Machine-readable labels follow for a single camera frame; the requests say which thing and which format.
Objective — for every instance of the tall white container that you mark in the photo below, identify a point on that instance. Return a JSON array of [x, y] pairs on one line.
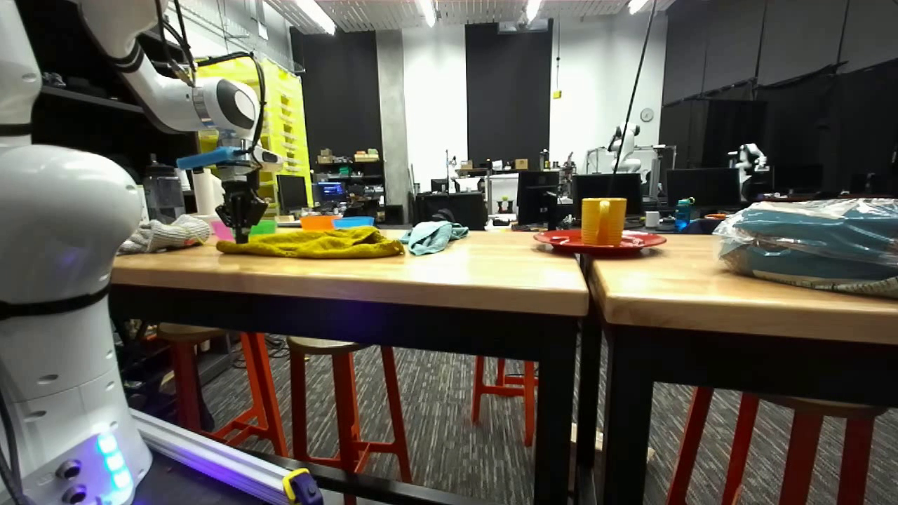
[[206, 193]]

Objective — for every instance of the round wall clock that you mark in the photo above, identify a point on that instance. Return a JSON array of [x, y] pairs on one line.
[[649, 113]]

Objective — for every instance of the grey blender jar black lid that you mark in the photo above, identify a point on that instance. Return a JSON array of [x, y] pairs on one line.
[[167, 196]]

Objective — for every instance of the wooden table black frame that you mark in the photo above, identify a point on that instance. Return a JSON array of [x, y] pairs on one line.
[[422, 280], [746, 297]]

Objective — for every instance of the orange plastic bowl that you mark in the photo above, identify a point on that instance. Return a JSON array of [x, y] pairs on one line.
[[317, 221]]

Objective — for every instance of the blue bottle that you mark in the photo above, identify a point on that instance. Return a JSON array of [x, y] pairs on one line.
[[686, 213]]

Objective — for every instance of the yellow cup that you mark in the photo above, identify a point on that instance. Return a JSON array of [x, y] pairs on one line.
[[604, 221]]

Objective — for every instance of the teal cloth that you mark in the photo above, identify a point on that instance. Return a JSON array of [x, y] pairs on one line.
[[436, 237]]

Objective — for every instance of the blue plastic bowl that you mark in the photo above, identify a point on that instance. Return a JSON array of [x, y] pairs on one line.
[[355, 221]]

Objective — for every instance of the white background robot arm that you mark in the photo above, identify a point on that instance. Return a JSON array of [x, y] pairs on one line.
[[746, 164]]

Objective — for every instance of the black shelving unit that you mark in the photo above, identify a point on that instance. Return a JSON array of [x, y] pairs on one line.
[[85, 116]]

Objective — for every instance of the green plastic bowl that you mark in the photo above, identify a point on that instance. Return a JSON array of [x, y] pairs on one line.
[[265, 224]]

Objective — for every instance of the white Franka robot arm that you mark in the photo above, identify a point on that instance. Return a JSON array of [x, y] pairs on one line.
[[56, 280]]

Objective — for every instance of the red plate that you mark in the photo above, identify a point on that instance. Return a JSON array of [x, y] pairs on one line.
[[599, 247]]

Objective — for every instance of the fluorescent ceiling light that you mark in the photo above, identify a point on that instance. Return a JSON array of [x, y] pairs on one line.
[[315, 17], [534, 10], [428, 12], [637, 5]]

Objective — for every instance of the yellow knit cloth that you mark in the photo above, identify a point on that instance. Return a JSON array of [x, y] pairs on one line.
[[311, 244]]

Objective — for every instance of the pink plastic bowl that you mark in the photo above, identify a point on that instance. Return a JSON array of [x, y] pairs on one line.
[[220, 231]]

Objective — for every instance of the orange metal stool wooden seat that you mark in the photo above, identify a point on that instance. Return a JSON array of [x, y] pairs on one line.
[[506, 388], [829, 404], [327, 344], [191, 331]]

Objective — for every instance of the metal rail with yellow clip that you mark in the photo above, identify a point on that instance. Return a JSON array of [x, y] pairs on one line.
[[213, 457]]

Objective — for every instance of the grey knit cloth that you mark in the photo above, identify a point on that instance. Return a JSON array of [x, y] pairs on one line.
[[168, 234]]

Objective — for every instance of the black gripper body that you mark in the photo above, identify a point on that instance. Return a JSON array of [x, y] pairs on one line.
[[245, 191]]

